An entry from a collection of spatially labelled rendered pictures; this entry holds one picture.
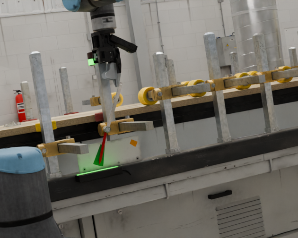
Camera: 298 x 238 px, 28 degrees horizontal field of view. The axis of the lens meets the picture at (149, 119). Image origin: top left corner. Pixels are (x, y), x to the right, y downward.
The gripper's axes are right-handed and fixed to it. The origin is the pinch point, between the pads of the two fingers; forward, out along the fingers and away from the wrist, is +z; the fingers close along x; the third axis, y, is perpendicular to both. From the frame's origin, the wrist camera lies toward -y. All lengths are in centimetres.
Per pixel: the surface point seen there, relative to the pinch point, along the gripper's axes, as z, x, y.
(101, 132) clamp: 17.6, -6.8, 7.0
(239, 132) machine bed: 30, -28, -69
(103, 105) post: 7.3, -6.9, 4.4
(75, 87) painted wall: -17, -714, -229
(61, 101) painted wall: 3, -715, -203
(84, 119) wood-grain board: 12.1, -26.6, 6.0
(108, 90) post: 2.0, -6.0, 1.9
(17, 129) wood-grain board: 11.9, -26.7, 33.8
